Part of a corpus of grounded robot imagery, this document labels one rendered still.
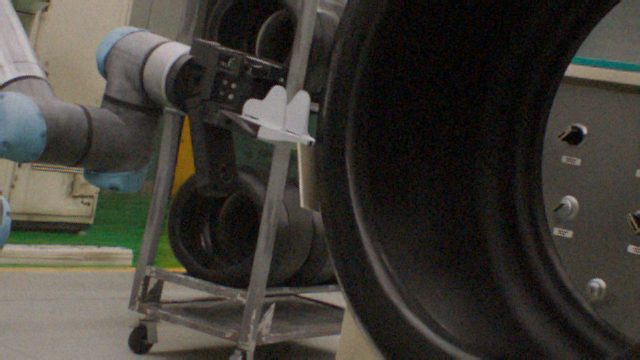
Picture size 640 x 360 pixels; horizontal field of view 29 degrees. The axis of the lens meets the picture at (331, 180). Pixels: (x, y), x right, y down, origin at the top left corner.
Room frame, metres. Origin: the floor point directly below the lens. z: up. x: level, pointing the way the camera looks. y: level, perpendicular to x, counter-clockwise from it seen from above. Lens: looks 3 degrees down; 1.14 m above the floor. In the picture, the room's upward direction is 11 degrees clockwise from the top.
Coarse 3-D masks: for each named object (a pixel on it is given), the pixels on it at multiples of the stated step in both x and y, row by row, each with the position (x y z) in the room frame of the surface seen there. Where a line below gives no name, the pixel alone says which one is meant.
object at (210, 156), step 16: (192, 112) 1.41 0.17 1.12; (192, 128) 1.40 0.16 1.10; (208, 128) 1.40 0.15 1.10; (192, 144) 1.40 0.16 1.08; (208, 144) 1.39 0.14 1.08; (224, 144) 1.41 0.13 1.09; (208, 160) 1.38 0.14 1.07; (224, 160) 1.40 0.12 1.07; (208, 176) 1.38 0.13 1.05; (224, 176) 1.39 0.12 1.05; (208, 192) 1.39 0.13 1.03; (224, 192) 1.39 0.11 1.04
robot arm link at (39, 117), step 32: (0, 0) 1.51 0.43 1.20; (0, 32) 1.47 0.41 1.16; (0, 64) 1.44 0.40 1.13; (32, 64) 1.46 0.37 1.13; (0, 96) 1.39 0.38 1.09; (32, 96) 1.41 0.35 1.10; (0, 128) 1.38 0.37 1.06; (32, 128) 1.39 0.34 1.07; (64, 128) 1.42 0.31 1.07; (32, 160) 1.41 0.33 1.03; (64, 160) 1.44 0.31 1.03
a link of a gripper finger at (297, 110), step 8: (296, 96) 1.35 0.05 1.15; (304, 96) 1.34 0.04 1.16; (288, 104) 1.36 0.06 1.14; (296, 104) 1.35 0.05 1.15; (304, 104) 1.34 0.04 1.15; (288, 112) 1.36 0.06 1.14; (296, 112) 1.35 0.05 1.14; (304, 112) 1.34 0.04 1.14; (288, 120) 1.35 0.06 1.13; (296, 120) 1.34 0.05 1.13; (304, 120) 1.33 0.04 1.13; (288, 128) 1.35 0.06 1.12; (296, 128) 1.34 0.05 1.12; (304, 128) 1.33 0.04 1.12; (304, 136) 1.32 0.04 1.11; (312, 144) 1.30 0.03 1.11
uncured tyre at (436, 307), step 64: (384, 0) 1.10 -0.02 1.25; (448, 0) 1.25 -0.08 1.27; (512, 0) 1.30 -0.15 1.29; (576, 0) 1.28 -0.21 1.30; (384, 64) 1.23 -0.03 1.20; (448, 64) 1.29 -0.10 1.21; (512, 64) 1.32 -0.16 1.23; (320, 128) 1.14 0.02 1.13; (384, 128) 1.24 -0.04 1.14; (448, 128) 1.31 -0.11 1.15; (512, 128) 1.32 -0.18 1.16; (320, 192) 1.13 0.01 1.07; (384, 192) 1.23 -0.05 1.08; (448, 192) 1.31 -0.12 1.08; (512, 192) 1.30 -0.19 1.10; (384, 256) 1.08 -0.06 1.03; (448, 256) 1.27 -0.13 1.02; (512, 256) 1.29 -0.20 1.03; (384, 320) 1.05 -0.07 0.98; (448, 320) 1.21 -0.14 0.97; (512, 320) 1.26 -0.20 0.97; (576, 320) 1.23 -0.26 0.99
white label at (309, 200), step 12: (300, 144) 1.15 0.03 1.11; (300, 156) 1.15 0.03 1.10; (312, 156) 1.18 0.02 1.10; (300, 168) 1.14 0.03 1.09; (312, 168) 1.17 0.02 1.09; (300, 180) 1.14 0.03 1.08; (312, 180) 1.17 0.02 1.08; (300, 192) 1.14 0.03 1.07; (312, 192) 1.16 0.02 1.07; (300, 204) 1.14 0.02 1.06; (312, 204) 1.16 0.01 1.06
